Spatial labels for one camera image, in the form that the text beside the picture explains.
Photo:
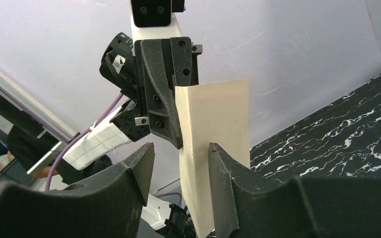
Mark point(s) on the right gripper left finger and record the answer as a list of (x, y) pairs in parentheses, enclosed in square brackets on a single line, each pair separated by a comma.
[(107, 204)]

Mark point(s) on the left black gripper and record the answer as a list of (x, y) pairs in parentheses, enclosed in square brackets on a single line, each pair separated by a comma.
[(147, 72)]

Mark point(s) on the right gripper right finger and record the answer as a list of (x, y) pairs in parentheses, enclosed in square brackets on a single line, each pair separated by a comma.
[(300, 208)]

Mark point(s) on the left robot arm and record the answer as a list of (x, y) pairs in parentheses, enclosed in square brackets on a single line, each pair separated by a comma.
[(169, 220)]

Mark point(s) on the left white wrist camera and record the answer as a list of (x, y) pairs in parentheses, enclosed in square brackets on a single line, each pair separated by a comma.
[(155, 19)]

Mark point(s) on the aluminium table frame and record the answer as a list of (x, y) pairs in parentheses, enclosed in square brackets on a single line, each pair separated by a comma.
[(28, 141)]

